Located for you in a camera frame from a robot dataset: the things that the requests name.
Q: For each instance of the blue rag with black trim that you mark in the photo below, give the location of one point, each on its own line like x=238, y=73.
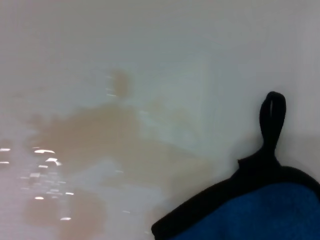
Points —
x=262, y=207

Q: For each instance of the brown water stain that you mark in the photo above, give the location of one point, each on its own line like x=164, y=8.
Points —
x=95, y=130

